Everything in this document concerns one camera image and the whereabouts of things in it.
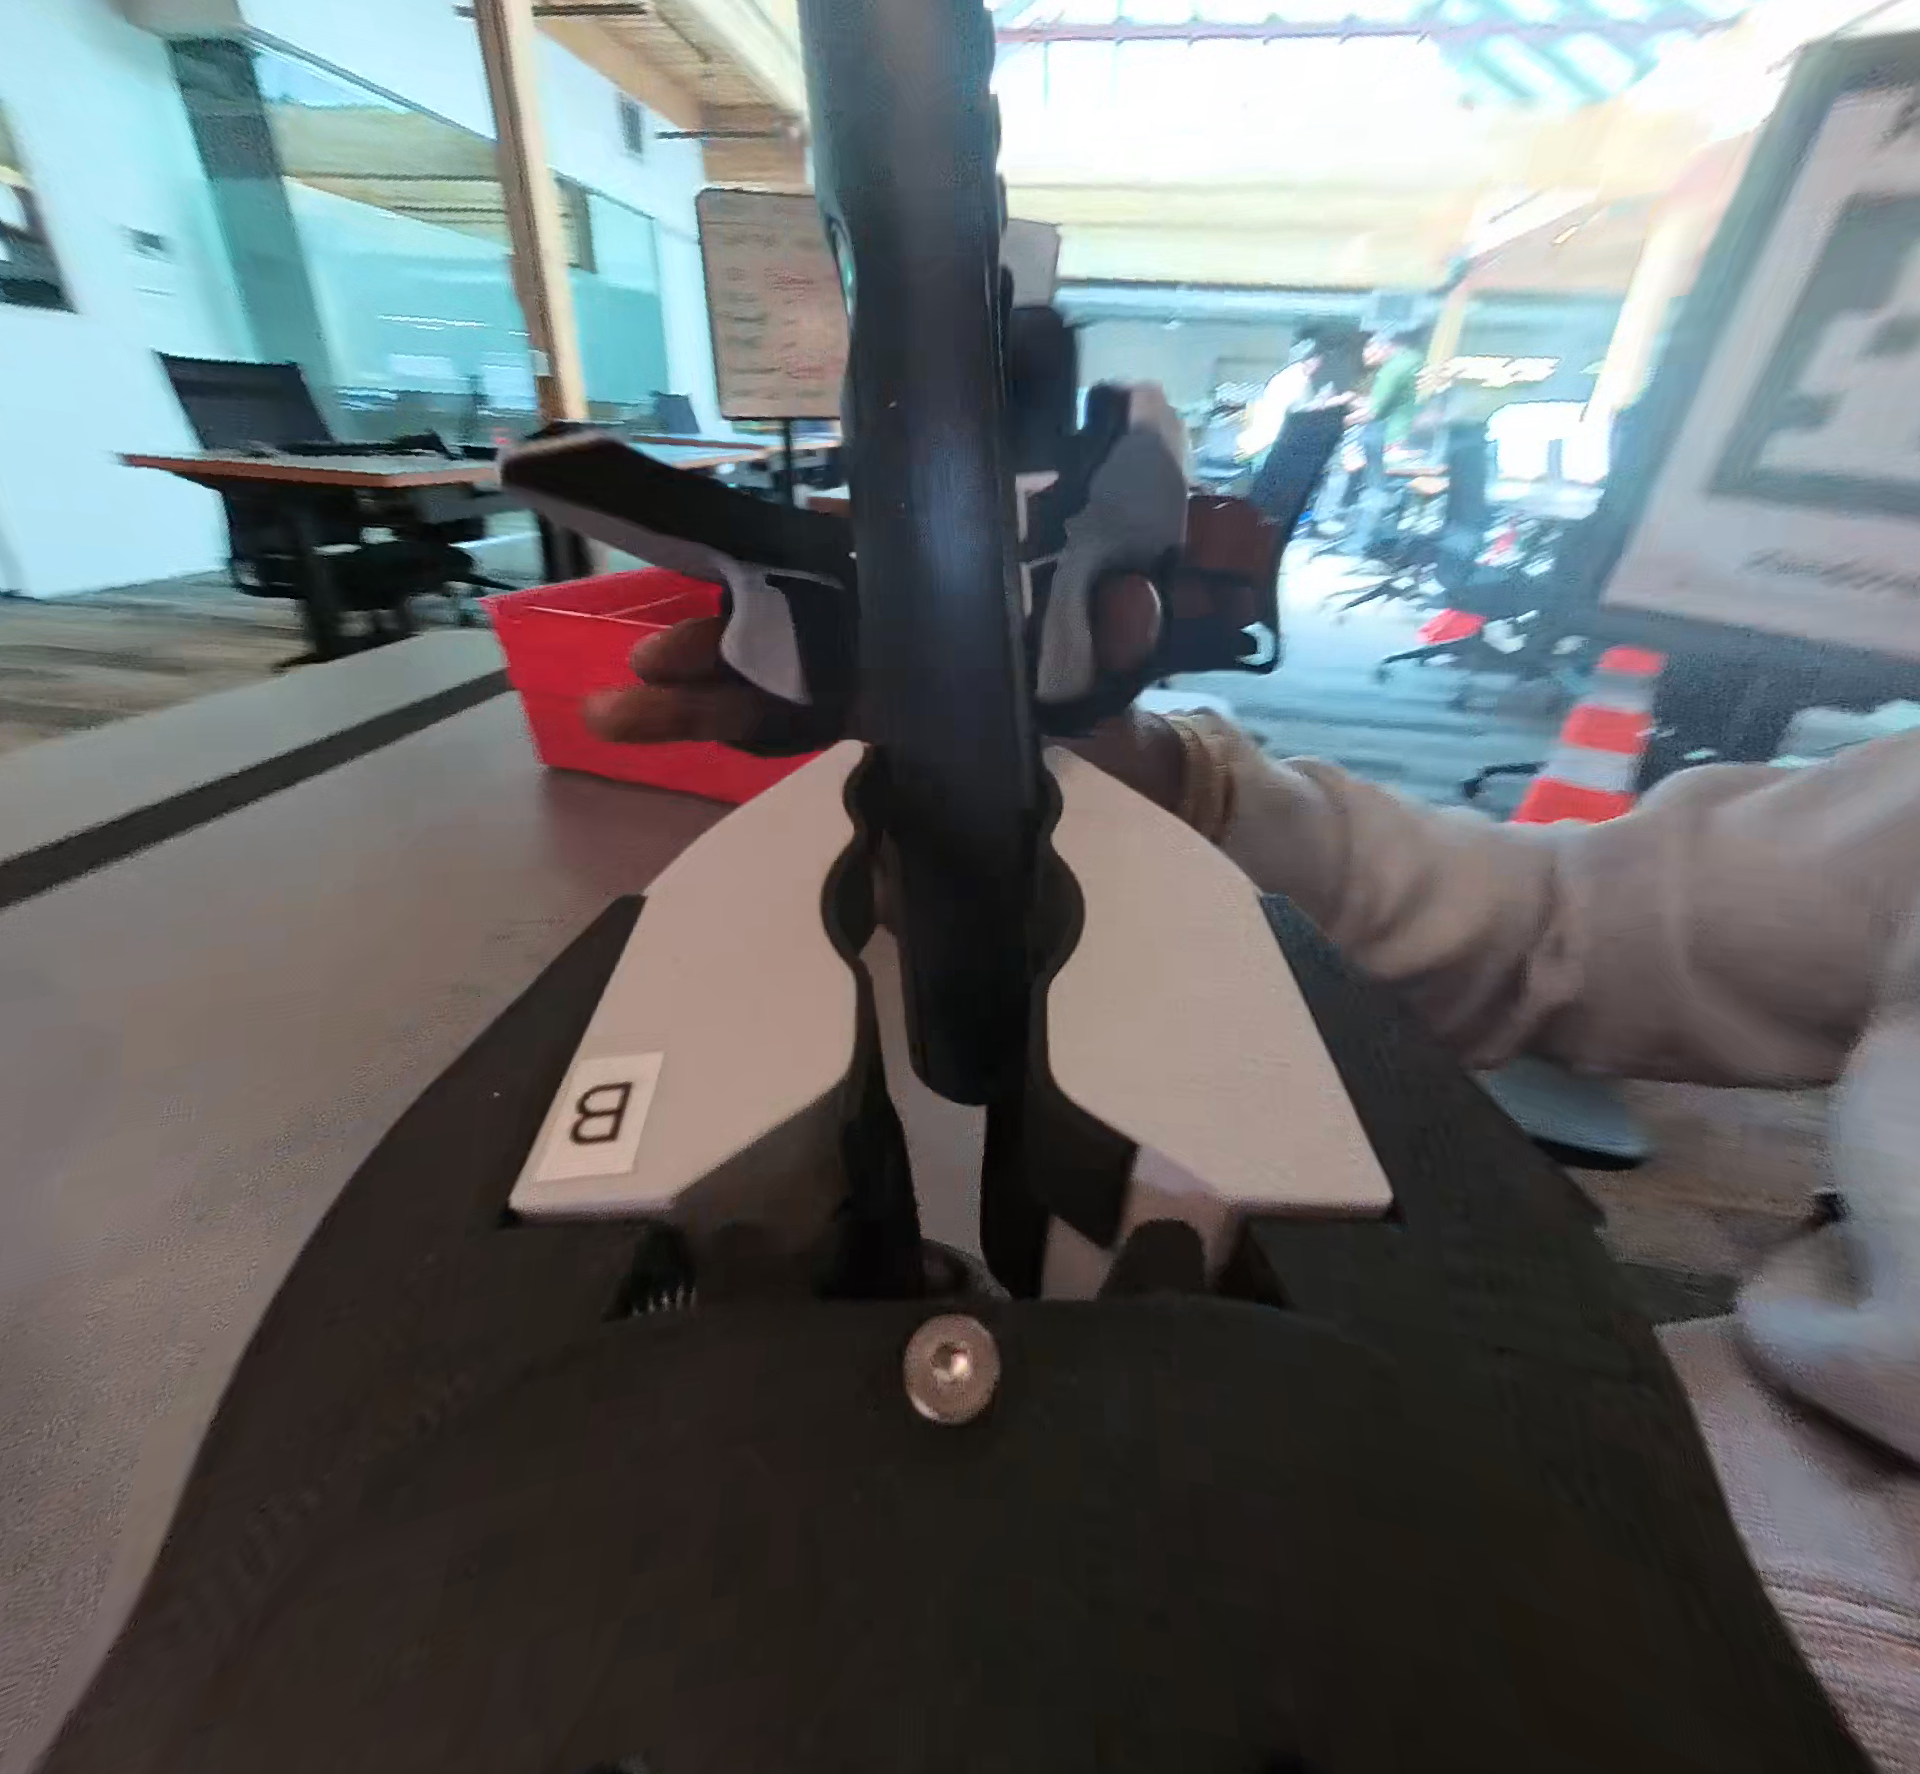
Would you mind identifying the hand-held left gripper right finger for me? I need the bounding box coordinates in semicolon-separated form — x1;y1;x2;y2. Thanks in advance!
986;742;1398;1300

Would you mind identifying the framed marker sign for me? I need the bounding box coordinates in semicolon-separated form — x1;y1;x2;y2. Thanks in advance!
1595;34;1920;673

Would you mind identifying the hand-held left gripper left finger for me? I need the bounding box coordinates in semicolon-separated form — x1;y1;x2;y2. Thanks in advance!
510;737;928;1300

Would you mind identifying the person's right hand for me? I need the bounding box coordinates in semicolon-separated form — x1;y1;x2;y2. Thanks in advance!
581;569;1239;837

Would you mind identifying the neighbouring grey desk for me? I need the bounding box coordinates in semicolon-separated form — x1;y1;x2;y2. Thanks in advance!
0;625;512;864

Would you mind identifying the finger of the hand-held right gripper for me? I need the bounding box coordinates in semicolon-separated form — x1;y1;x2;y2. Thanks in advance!
498;428;859;594
1032;378;1197;705

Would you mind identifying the handwritten notice board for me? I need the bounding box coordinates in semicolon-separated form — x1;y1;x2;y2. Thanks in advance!
694;186;851;426

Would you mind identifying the wooden office table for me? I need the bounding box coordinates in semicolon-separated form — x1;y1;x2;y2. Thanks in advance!
119;445;519;666

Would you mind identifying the red plastic bin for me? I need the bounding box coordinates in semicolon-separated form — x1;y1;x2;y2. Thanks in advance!
481;569;846;808

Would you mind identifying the person's right forearm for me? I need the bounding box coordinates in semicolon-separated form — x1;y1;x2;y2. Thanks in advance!
1199;715;1920;1089

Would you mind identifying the black office chair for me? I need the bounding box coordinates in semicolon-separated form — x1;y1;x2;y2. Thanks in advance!
156;351;481;639
1476;1053;1652;1173

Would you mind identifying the wooden pillar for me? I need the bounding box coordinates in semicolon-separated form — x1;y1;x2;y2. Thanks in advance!
450;0;590;429

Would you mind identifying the orange traffic cone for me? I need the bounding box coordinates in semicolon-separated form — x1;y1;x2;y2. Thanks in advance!
1511;646;1667;827

